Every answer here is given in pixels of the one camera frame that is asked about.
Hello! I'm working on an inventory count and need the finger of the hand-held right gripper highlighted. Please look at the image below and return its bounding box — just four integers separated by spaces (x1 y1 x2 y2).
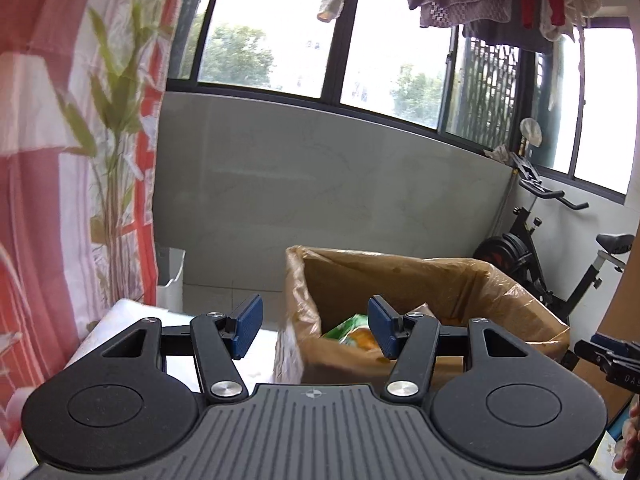
592 331 640 349
574 339 623 368

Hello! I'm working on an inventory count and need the black framed window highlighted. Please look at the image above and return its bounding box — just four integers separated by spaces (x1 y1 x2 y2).
167 0 640 206

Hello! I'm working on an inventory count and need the white floral tablecloth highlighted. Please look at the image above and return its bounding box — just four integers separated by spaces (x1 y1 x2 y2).
10 297 291 466

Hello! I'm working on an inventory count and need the person's right hand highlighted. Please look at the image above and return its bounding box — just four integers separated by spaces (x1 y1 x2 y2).
614 400 640 472

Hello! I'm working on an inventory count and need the pale cloth on handlebar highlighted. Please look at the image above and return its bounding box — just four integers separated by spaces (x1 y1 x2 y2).
484 144 523 166

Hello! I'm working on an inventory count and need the red printed curtain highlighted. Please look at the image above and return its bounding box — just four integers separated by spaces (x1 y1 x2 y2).
0 0 196 461

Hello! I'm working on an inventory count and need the light green snack packet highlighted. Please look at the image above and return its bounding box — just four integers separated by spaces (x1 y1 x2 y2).
321 313 373 346

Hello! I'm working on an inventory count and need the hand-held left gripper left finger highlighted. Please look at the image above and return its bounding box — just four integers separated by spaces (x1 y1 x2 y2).
100 294 264 403

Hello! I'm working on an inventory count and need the dark grey hanging garment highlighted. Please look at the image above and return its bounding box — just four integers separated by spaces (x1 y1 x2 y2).
461 10 555 54

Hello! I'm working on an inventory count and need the yellow snack packet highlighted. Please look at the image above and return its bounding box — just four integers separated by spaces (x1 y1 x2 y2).
345 329 396 363

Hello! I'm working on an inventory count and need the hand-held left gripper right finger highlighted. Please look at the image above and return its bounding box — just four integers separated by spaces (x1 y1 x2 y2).
367 296 543 406

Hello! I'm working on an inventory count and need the white cap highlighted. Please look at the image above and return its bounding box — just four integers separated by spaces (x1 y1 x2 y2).
520 117 544 147

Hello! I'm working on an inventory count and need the black exercise bike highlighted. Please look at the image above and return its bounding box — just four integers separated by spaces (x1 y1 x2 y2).
472 152 636 371

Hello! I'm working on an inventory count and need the brown cardboard box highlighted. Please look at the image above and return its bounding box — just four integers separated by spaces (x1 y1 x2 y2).
274 245 571 386

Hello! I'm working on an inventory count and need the white bin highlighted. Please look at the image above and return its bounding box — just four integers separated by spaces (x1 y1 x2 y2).
156 246 187 322

